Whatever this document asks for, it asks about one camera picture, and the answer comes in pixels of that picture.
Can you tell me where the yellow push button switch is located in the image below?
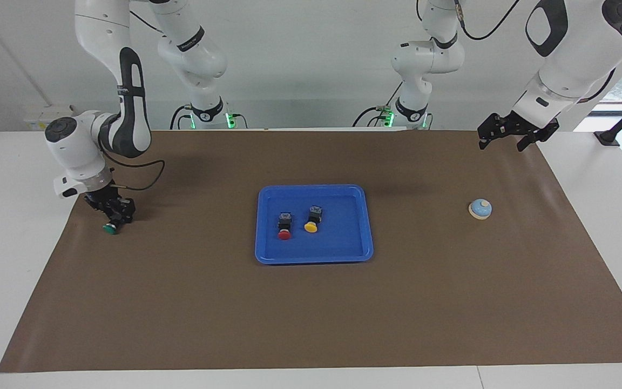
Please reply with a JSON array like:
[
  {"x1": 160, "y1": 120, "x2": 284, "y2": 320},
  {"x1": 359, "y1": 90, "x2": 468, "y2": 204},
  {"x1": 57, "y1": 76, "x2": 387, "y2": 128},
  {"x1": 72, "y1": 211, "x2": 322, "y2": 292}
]
[{"x1": 303, "y1": 205, "x2": 324, "y2": 234}]

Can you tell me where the black base cable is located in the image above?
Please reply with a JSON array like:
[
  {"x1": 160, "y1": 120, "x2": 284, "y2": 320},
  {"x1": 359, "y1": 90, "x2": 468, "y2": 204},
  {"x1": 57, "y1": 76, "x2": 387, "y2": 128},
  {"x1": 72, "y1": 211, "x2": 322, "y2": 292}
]
[
  {"x1": 169, "y1": 105, "x2": 193, "y2": 130},
  {"x1": 351, "y1": 81, "x2": 403, "y2": 128}
]

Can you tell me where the blue plastic tray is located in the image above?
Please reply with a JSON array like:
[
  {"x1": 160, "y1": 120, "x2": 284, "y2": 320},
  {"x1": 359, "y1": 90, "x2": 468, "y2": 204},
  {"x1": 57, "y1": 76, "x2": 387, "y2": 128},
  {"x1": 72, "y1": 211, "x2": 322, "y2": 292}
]
[{"x1": 255, "y1": 184, "x2": 374, "y2": 265}]

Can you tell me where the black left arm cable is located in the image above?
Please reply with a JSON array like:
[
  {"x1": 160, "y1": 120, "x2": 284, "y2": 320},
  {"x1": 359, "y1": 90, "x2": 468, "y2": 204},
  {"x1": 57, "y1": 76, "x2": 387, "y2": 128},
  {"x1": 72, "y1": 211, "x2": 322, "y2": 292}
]
[{"x1": 454, "y1": 0, "x2": 525, "y2": 43}]

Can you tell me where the white power strip box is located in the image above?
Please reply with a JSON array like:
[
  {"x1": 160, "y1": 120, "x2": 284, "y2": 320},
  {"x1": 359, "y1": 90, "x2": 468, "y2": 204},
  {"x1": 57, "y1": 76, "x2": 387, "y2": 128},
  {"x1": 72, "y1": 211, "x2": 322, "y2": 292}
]
[{"x1": 23, "y1": 105, "x2": 77, "y2": 131}]

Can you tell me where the light blue call bell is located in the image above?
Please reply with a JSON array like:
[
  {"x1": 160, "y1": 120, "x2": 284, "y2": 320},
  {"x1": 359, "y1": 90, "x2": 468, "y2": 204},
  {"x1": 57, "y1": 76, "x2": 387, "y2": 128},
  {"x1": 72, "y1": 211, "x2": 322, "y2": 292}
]
[{"x1": 468, "y1": 198, "x2": 492, "y2": 220}]

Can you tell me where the black right base cable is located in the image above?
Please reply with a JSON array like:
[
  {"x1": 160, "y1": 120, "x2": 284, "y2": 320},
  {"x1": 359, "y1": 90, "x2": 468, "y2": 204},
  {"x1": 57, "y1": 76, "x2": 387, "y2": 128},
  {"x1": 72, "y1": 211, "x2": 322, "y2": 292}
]
[{"x1": 169, "y1": 105, "x2": 193, "y2": 130}]

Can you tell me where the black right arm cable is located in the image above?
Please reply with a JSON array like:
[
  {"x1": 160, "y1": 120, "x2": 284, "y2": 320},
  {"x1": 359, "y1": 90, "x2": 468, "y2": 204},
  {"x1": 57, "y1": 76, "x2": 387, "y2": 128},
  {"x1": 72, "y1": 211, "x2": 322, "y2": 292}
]
[{"x1": 99, "y1": 145, "x2": 166, "y2": 191}]

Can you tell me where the brown table mat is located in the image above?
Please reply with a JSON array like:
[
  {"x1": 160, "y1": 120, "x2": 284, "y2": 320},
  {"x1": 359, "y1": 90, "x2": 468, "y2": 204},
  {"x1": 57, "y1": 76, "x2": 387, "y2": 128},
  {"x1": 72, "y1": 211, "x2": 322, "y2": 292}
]
[{"x1": 0, "y1": 130, "x2": 622, "y2": 373}]

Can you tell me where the black left base cable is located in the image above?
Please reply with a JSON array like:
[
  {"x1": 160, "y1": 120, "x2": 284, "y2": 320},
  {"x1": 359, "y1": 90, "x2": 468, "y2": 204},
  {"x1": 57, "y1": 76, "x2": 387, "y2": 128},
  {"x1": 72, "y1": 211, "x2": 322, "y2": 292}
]
[{"x1": 351, "y1": 81, "x2": 403, "y2": 128}]

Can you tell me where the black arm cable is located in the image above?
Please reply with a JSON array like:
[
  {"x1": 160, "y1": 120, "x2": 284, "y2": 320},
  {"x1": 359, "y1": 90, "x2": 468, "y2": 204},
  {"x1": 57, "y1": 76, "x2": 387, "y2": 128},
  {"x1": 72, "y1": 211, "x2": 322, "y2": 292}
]
[
  {"x1": 454, "y1": 0, "x2": 525, "y2": 43},
  {"x1": 99, "y1": 145, "x2": 166, "y2": 191}
]

